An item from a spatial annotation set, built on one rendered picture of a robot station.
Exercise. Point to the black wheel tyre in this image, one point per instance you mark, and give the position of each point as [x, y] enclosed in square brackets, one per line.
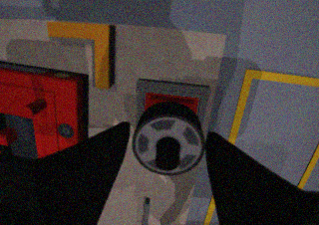
[168, 119]

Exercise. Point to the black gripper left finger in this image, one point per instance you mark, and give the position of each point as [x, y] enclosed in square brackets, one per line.
[70, 186]

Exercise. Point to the yellow rectangular outline on table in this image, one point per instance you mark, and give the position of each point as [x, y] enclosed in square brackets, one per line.
[263, 75]

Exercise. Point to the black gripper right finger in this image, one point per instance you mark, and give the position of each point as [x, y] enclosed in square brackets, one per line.
[246, 193]

